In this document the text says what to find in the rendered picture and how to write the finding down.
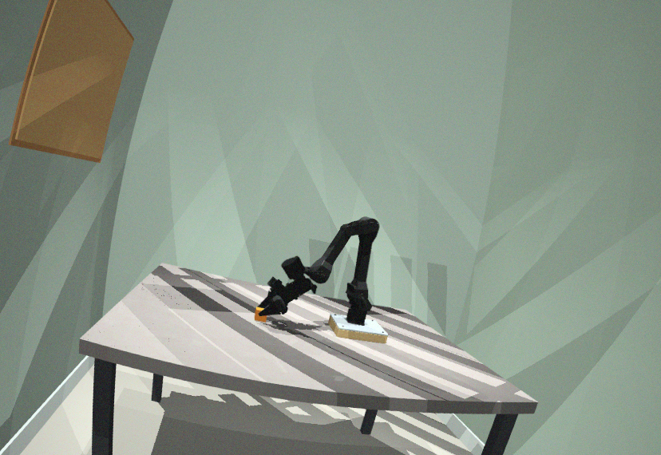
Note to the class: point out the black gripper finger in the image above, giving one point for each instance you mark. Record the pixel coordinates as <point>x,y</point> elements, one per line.
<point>267,300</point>
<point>270,309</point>

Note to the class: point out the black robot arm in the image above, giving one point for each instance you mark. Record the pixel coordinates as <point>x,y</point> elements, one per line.
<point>357,292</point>

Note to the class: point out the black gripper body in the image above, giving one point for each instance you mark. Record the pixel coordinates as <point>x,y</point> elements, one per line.
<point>281,301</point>

